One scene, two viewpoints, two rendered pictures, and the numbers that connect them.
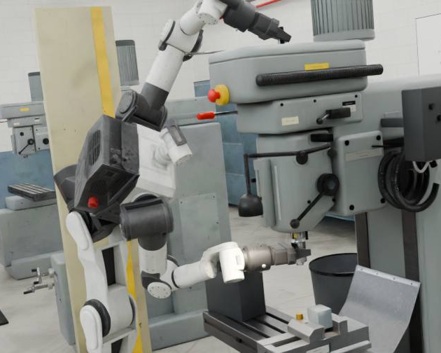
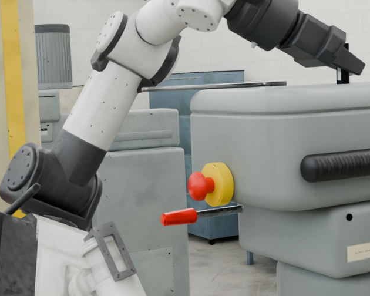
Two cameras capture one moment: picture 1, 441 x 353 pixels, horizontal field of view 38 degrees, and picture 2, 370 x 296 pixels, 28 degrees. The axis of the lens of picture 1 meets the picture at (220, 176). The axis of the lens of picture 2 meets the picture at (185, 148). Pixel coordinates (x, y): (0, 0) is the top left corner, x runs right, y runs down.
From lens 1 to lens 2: 91 cm
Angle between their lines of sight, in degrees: 2
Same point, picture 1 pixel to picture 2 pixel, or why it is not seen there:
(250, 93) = (286, 194)
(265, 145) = (299, 286)
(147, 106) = (61, 179)
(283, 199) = not seen: outside the picture
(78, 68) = not seen: outside the picture
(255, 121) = (282, 238)
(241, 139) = not seen: hidden behind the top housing
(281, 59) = (354, 119)
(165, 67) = (103, 104)
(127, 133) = (14, 241)
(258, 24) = (302, 38)
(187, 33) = (150, 42)
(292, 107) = (369, 222)
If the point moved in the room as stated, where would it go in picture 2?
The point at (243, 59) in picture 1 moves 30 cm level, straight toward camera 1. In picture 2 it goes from (273, 116) to (305, 134)
